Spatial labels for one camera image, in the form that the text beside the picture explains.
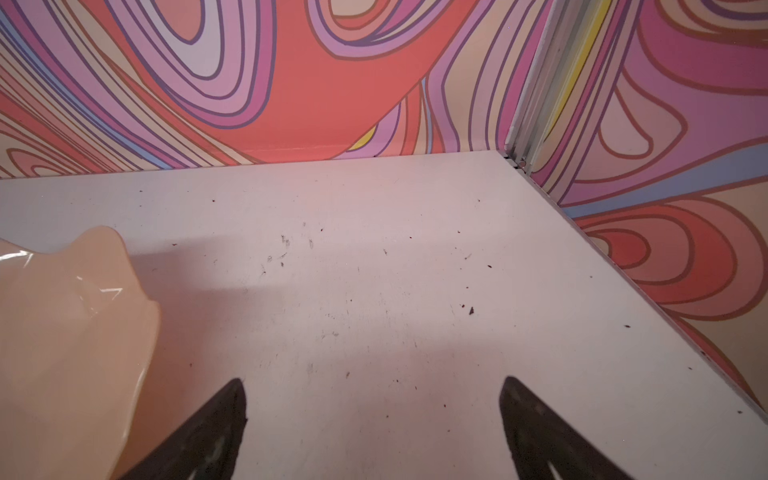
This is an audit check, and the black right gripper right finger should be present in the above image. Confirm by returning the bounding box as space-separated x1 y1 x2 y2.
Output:
499 376 631 480

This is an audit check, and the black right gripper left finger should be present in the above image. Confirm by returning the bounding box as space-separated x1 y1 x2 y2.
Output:
121 378 247 480

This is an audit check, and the peach scalloped fruit bowl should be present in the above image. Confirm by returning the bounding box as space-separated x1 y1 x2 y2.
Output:
1 226 161 479

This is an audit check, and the aluminium corner frame post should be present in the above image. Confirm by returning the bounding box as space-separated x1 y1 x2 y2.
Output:
504 1 603 174

